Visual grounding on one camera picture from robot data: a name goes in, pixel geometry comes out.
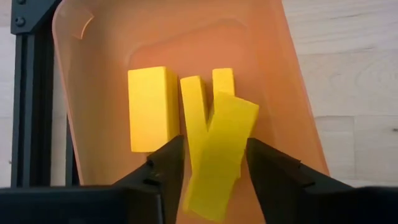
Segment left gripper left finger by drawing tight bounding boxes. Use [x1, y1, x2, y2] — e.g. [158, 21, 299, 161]
[113, 135, 187, 224]

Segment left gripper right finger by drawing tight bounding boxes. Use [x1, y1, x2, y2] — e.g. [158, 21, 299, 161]
[247, 138, 354, 224]

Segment yellow wooden block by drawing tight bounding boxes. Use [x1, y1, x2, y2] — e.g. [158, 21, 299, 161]
[182, 91, 260, 222]
[127, 65, 180, 153]
[211, 67, 236, 96]
[179, 75, 210, 175]

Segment orange translucent plastic bin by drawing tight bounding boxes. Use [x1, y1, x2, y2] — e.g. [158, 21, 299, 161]
[51, 0, 330, 224]

